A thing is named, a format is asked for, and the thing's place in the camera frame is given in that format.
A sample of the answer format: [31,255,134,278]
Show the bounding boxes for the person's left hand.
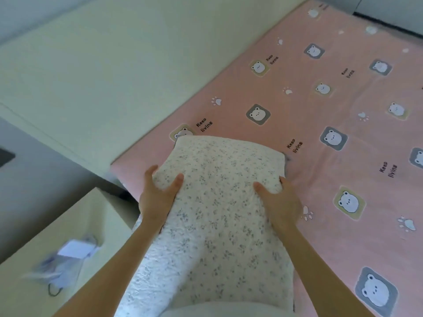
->
[139,165,185,226]

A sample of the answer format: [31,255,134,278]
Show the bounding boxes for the person's right hand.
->
[253,176,304,229]

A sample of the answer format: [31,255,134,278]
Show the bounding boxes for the person's left forearm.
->
[56,217,166,317]

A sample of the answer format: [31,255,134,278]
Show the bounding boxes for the dark wall switch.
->
[0,148,15,168]

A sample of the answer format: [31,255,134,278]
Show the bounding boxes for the floral white pillow grey trim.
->
[115,135,295,317]

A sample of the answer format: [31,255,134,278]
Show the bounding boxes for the white wardrobe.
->
[353,0,423,36]

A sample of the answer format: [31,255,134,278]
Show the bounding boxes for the cream nightstand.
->
[0,188,143,317]

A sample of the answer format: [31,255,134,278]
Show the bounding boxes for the blue crumpled pouch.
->
[26,254,83,288]

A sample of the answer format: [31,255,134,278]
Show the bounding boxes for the person's white shorts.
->
[159,302,295,317]

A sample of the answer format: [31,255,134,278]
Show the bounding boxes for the thin black cable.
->
[46,280,67,296]

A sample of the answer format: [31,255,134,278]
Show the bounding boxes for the pink bear print bedsheet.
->
[109,0,423,317]

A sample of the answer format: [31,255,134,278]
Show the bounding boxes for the person's right forearm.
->
[271,217,375,317]

